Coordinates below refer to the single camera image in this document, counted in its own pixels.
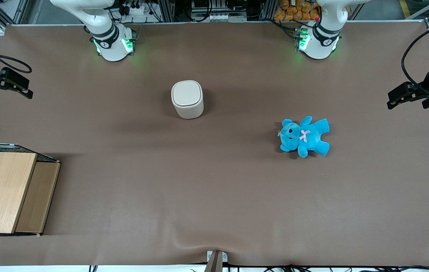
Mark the metal bracket with pole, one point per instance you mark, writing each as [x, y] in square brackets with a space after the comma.
[216, 260]

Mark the dark wooden board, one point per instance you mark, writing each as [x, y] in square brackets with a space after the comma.
[36, 196]

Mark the orange plush toy pile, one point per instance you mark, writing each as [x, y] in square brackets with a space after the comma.
[293, 11]

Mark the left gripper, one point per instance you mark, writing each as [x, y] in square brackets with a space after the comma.
[428, 87]

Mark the white trash can body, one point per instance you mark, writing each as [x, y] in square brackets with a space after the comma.
[188, 112]

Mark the light wooden board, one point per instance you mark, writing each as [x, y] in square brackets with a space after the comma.
[2, 192]

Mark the brown table mat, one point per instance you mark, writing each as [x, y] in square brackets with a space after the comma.
[214, 189]

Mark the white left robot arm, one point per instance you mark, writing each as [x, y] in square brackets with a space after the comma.
[322, 39]

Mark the white power strip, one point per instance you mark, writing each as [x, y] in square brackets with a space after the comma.
[218, 17]

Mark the small electronics board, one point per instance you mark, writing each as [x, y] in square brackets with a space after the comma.
[300, 37]

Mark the blue teddy bear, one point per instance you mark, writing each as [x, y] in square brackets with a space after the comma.
[308, 138]

